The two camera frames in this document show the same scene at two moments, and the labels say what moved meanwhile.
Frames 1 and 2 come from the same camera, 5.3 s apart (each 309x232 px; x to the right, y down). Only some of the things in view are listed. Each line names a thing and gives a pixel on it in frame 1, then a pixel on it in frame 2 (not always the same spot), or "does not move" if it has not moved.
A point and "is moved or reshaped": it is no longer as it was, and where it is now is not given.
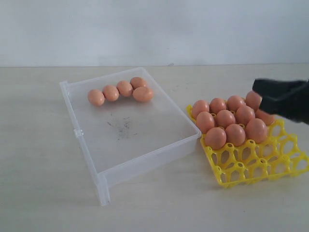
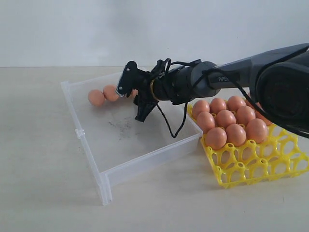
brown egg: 136,82 is moved or reshaped
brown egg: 256,130 does not move
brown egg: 234,102 does not move
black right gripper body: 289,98 to 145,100
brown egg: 235,134 does not move
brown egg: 96,97 does not move
